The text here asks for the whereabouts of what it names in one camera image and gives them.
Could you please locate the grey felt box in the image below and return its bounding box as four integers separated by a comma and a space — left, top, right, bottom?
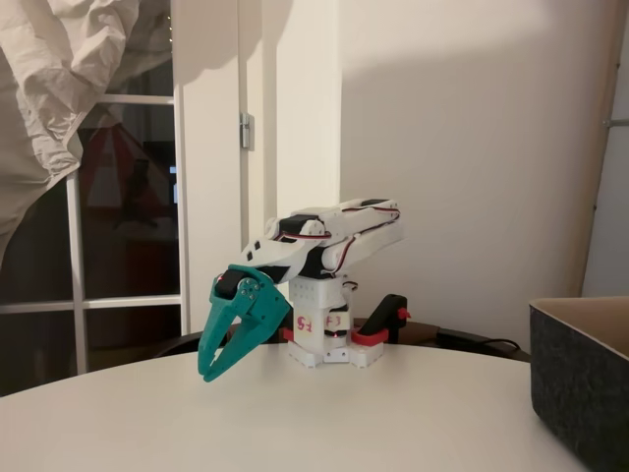
529, 296, 629, 472

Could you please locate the dark wooden chair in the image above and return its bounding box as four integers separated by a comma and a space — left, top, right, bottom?
407, 322, 532, 364
156, 329, 207, 360

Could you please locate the white glazed door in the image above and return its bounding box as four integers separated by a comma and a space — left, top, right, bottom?
0, 92, 191, 394

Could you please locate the metal door hinge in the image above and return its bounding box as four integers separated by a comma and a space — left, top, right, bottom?
239, 111, 257, 151

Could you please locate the beige crumpled curtain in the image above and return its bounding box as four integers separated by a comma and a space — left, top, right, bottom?
0, 0, 173, 269

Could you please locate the grey shelf panel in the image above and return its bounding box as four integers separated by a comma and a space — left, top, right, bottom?
584, 125, 629, 298

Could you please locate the red white servo wire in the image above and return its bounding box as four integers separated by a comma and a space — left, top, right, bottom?
318, 234, 363, 276

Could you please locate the black power cord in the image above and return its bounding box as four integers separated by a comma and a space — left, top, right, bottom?
436, 329, 522, 351

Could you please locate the wooden shelf post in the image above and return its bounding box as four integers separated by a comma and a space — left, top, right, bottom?
562, 0, 629, 299

